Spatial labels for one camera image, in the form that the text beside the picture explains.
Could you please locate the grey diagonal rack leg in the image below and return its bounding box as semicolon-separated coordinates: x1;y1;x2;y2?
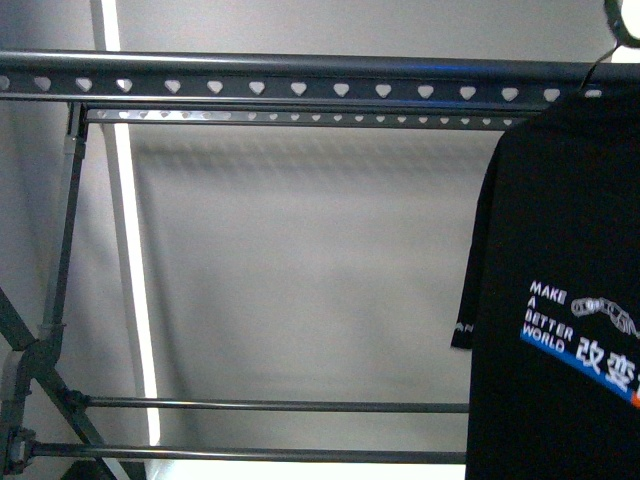
1;294;104;477

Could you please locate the grey upright rack post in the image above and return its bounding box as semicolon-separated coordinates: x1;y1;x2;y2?
0;102;89;474

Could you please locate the upper grey horizontal rod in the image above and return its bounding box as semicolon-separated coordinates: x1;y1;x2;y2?
65;392;469;414

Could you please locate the black printed hanging t-shirt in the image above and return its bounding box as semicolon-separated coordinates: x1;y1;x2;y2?
452;88;639;479

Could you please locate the rear perforated hanging rail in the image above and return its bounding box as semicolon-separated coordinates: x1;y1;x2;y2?
87;107;525;131

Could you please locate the perforated hanging rail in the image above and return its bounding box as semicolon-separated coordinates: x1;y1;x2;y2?
87;107;525;131
1;50;639;111

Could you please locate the grey horizontal rod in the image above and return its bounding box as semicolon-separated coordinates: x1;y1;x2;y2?
24;442;466;465
65;392;469;414

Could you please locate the lower grey horizontal rod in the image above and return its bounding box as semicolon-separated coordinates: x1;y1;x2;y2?
24;442;466;465

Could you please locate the front perforated hanging rail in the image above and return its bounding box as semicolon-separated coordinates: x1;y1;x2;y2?
1;50;639;111

